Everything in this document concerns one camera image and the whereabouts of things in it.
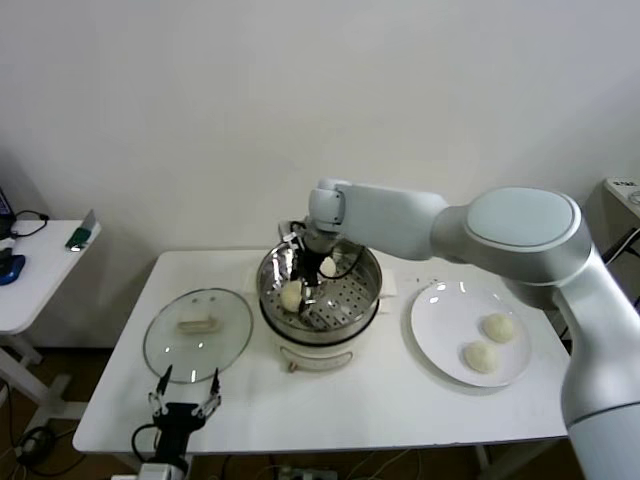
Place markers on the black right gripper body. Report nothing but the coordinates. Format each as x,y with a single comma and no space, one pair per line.
312,267

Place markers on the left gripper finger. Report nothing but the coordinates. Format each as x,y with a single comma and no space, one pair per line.
215,385
162,385

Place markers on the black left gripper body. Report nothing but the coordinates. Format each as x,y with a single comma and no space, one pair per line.
175,425

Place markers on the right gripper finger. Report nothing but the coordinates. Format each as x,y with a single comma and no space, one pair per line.
307,302
317,285

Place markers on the white steamed baozi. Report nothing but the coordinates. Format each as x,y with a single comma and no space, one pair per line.
480,357
328,265
291,296
497,327

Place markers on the round glass pot lid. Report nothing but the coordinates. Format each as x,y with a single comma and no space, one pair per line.
197,325

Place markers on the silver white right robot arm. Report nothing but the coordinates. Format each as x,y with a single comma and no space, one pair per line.
520,225

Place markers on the perforated steel steamer basket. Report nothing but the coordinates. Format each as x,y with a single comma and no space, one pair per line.
350,300

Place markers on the white electric cooker pot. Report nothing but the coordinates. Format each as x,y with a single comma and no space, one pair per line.
315,357

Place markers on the scattered brown crumbs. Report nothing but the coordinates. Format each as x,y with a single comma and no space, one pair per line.
434,280

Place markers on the floor power strip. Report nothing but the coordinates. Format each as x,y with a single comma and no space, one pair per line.
305,474

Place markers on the round white plate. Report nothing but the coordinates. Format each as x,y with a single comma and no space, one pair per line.
440,320

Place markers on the white side table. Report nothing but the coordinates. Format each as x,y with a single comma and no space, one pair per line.
45,280

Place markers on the blue handheld device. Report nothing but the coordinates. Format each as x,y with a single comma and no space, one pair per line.
11,270

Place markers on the dark screen device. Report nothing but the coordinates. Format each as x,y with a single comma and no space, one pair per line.
4,205

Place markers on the white desk with label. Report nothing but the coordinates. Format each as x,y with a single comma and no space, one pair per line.
617,192

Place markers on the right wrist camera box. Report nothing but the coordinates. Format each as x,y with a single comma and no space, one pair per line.
292,235

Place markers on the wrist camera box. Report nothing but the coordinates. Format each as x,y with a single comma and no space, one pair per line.
125,476
292,235

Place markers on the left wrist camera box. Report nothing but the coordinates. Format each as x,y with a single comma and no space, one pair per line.
125,476

